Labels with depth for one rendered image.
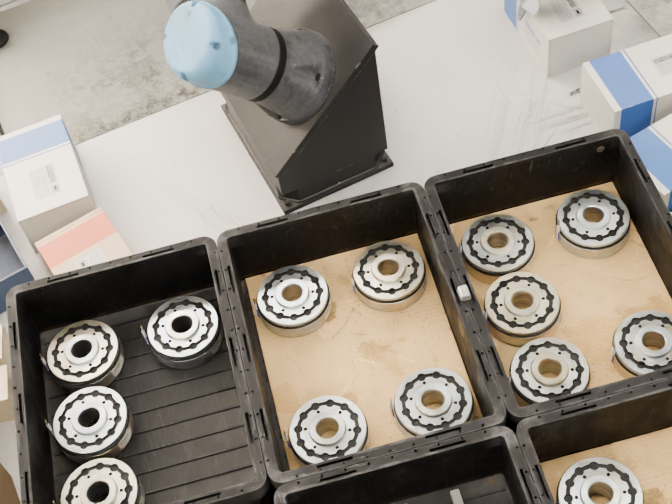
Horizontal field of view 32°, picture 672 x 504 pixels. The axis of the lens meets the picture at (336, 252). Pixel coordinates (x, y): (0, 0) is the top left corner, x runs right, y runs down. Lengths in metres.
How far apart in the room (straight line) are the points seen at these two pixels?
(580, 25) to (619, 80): 0.14
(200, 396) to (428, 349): 0.32
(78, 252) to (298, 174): 0.37
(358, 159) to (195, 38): 0.38
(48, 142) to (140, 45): 1.34
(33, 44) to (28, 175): 1.49
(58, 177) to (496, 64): 0.79
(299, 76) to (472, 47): 0.48
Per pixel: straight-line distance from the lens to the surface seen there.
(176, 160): 2.06
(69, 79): 3.32
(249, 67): 1.72
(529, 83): 2.09
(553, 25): 2.06
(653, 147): 1.88
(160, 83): 3.22
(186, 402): 1.62
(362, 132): 1.88
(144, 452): 1.60
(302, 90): 1.78
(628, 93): 1.95
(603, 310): 1.64
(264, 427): 1.47
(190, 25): 1.72
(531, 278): 1.63
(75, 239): 1.90
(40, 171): 2.00
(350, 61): 1.79
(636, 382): 1.47
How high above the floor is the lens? 2.20
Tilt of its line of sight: 53 degrees down
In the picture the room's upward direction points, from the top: 12 degrees counter-clockwise
